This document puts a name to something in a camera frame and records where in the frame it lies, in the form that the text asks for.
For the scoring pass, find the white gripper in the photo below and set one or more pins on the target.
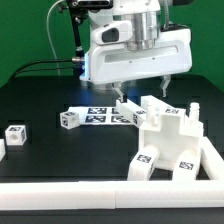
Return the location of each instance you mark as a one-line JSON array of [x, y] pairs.
[[110, 61]]

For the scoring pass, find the white chair seat block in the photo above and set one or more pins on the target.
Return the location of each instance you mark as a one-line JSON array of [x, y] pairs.
[[172, 133]]

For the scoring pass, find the white chair back frame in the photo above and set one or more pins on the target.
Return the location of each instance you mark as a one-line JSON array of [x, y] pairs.
[[136, 114]]

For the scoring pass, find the flat white tagged plate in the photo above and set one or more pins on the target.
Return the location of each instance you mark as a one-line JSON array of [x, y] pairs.
[[99, 116]]

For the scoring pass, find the white right fence bar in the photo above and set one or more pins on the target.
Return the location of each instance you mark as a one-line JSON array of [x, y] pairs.
[[211, 160]]

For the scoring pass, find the white fence bar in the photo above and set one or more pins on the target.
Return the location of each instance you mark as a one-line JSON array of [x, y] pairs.
[[211, 160], [111, 195]]

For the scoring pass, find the white front fence bar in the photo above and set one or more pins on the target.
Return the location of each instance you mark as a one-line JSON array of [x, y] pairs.
[[111, 195]]

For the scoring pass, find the small white cube block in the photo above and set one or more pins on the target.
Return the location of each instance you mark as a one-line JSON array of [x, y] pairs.
[[16, 135]]

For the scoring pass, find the white fence piece left edge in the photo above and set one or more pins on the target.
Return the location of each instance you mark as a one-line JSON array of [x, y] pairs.
[[2, 149]]

